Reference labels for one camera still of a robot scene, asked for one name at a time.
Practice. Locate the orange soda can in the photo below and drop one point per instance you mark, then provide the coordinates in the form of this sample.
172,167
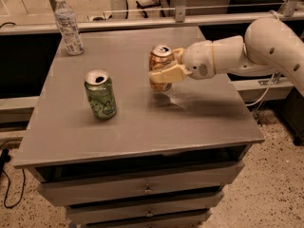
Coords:
160,56

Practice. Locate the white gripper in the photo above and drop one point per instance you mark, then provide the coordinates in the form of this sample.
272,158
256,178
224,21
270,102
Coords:
198,60

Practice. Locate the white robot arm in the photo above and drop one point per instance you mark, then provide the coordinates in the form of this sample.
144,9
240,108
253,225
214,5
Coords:
268,45

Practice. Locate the grey metal railing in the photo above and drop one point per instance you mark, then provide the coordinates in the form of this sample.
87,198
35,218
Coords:
164,22

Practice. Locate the clear plastic water bottle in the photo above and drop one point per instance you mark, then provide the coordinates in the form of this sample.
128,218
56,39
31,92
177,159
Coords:
67,24

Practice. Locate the green soda can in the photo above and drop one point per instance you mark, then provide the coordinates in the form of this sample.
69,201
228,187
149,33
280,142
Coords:
100,94

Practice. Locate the grey drawer cabinet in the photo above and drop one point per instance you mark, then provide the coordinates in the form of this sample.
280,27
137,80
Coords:
163,158

